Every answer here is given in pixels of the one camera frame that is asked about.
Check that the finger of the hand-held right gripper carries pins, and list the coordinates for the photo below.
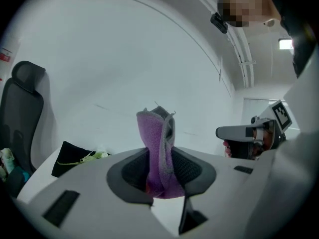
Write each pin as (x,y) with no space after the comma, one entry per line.
(231,133)

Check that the teal fluffy cloth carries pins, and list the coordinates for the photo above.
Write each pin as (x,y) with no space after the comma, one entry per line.
(17,173)

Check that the pale green wrapped bunch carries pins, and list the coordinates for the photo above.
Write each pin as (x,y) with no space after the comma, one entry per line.
(6,158)

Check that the black head-worn camera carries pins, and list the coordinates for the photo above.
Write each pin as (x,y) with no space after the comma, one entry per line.
(219,22)

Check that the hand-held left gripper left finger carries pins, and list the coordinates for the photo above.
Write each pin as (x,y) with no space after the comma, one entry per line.
(94,208)

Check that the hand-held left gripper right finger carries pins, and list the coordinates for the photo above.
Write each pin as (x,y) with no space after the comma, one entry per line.
(224,203)

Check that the person's right hand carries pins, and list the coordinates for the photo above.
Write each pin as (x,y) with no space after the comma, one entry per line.
(227,149)

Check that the black mesh office chair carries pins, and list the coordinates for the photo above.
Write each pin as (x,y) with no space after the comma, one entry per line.
(22,113)

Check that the person's head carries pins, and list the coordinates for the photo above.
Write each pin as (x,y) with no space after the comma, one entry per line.
(245,5)

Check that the purple cloth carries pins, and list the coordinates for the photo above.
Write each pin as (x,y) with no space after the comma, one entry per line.
(152,138)

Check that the white ceiling pipes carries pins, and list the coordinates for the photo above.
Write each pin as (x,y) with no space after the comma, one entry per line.
(245,58)

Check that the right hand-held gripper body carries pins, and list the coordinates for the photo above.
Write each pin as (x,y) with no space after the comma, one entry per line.
(274,123)

